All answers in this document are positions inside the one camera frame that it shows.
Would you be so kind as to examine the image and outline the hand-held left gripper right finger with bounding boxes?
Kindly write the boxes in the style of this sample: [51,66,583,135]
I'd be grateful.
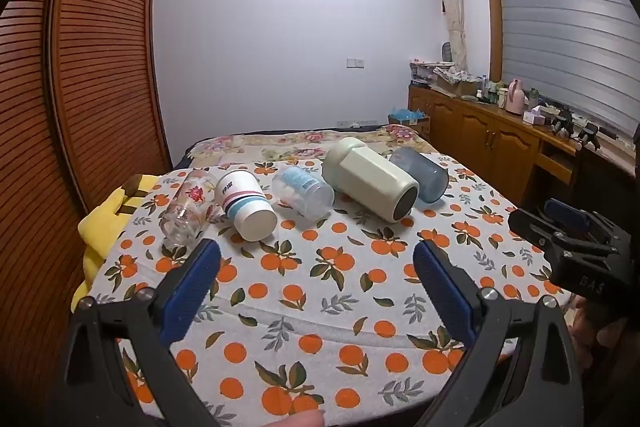
[412,238,588,427]

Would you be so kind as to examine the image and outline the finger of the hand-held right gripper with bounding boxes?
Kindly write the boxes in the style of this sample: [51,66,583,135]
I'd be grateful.
[543,198,632,241]
[508,207,569,259]

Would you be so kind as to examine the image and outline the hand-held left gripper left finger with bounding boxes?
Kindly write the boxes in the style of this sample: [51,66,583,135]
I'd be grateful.
[47,238,223,427]

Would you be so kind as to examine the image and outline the clear glass cup red flowers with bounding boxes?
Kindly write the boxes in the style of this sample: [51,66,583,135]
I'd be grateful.
[159,168,221,246]

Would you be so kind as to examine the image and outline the white striped paper cup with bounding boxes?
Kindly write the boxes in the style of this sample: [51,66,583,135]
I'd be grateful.
[215,170,279,243]

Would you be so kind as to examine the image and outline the translucent blue-grey cup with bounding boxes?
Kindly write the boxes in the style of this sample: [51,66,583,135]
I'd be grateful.
[389,147,450,205]

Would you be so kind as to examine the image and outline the large cream cup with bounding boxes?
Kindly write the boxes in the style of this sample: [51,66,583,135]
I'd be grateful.
[321,137,420,224]

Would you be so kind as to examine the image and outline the clear plastic cup blue label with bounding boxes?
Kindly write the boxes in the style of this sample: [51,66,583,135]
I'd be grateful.
[271,164,335,222]

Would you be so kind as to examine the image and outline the person's right hand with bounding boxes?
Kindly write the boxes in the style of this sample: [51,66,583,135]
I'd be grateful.
[571,296,628,379]

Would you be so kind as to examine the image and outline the person's left hand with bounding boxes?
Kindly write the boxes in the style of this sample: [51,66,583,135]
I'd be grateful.
[267,409,327,427]

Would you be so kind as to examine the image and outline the small black tripod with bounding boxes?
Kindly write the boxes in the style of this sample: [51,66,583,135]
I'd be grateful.
[577,123,602,148]
[550,107,577,138]

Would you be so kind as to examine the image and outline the orange fruit print blanket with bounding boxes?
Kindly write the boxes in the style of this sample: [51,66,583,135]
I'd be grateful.
[75,154,572,427]

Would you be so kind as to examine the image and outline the wooden sideboard cabinet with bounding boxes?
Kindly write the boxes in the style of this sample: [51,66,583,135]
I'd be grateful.
[407,84,640,210]

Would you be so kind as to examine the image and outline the yellow cloth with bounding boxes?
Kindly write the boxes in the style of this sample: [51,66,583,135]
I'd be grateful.
[70,174,152,314]

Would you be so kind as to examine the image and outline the pink thermos jug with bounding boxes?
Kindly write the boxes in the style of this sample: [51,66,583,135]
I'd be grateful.
[505,78,525,114]

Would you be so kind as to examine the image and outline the cardboard box with clutter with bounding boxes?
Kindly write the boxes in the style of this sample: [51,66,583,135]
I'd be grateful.
[432,67,484,98]

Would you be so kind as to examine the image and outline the box of blue items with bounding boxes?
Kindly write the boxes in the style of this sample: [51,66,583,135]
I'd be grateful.
[388,107,431,128]

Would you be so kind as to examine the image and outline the floral bed sheet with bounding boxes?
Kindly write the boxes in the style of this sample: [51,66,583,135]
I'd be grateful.
[184,127,441,171]

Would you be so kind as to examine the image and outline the stack of storage boxes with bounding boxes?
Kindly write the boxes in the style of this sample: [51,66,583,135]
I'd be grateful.
[409,59,436,87]

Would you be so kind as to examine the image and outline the grey window blind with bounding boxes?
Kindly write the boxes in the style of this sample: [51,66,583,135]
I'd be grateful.
[492,0,640,130]

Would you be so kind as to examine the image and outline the beige curtain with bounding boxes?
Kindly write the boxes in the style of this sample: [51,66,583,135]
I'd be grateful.
[431,0,472,74]

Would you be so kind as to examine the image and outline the wooden louvred wardrobe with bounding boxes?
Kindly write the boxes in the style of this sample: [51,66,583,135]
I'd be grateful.
[0,0,174,427]

